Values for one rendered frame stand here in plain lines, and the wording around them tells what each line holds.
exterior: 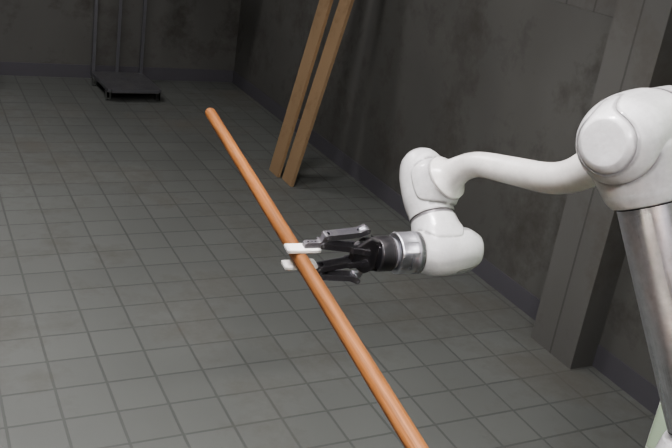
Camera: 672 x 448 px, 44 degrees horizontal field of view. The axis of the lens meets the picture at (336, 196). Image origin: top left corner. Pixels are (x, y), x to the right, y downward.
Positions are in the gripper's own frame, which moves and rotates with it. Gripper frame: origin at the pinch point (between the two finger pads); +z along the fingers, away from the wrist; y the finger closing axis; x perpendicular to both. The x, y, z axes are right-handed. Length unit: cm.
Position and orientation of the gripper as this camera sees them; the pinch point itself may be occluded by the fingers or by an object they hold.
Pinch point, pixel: (300, 256)
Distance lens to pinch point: 169.1
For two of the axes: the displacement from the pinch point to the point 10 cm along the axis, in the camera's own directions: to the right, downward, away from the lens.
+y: -1.7, 9.0, 4.1
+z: -9.2, 0.1, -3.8
